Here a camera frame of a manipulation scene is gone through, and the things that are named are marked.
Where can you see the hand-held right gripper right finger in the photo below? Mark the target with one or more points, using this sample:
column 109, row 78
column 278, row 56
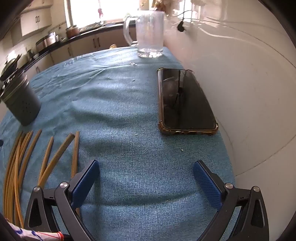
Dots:
column 207, row 183

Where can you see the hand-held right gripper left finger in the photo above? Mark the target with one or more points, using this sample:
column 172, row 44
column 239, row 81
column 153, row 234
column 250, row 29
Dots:
column 85, row 180

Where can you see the dark grey utensil holder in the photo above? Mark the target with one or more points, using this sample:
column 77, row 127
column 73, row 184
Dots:
column 23, row 104

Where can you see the pile of wooden chopsticks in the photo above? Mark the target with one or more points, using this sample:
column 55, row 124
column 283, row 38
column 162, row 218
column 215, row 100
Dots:
column 75, row 148

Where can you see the steel wok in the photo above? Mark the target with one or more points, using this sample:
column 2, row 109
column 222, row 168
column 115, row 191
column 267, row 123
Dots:
column 9, row 64

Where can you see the steel kettle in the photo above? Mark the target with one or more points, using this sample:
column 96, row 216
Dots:
column 30, row 54

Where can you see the steel cooker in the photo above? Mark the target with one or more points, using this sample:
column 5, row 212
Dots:
column 49, row 39

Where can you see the blue table cloth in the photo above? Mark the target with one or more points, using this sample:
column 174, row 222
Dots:
column 115, row 115

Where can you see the beige upper kitchen cabinets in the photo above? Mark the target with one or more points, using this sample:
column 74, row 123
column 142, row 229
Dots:
column 34, row 20

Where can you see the beige kitchen cabinets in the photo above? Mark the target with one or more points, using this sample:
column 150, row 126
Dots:
column 34, row 20
column 87, row 45

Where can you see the white printed cloth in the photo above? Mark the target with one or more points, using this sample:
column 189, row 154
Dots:
column 34, row 234

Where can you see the black smartphone in brown case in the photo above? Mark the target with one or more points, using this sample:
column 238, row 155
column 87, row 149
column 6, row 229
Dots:
column 185, row 104

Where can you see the black kitchen countertop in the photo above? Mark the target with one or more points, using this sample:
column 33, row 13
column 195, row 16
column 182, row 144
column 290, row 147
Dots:
column 76, row 38

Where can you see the red-brown clay pot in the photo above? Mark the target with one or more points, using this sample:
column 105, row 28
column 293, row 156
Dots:
column 72, row 32

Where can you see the beige lower kitchen cabinets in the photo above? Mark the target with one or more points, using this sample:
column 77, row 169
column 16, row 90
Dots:
column 87, row 45

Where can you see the kitchen window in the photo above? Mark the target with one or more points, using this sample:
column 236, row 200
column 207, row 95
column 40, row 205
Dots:
column 104, row 11

